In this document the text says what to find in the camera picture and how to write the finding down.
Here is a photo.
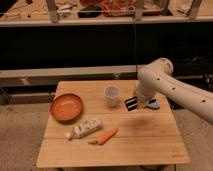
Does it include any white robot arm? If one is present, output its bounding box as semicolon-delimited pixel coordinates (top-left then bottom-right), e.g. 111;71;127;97
134;58;213;125

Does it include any white tube bottle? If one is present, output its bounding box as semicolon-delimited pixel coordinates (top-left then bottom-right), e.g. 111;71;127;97
65;118;102;140

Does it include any orange bowl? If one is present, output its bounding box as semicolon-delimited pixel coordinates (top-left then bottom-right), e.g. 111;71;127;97
50;94;83;122

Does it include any wooden table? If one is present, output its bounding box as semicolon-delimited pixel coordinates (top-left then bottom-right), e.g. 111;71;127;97
36;80;190;168

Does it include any blue sponge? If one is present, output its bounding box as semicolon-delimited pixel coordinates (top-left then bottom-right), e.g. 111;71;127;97
146;99;160;110

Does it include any orange carrot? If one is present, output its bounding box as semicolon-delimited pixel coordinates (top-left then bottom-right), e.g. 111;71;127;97
90;128;118;145

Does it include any long wooden bench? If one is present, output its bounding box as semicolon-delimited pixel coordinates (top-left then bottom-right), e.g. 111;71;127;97
0;65;141;104

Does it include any black hanging cable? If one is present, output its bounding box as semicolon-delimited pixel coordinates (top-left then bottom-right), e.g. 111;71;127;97
132;14;139;80

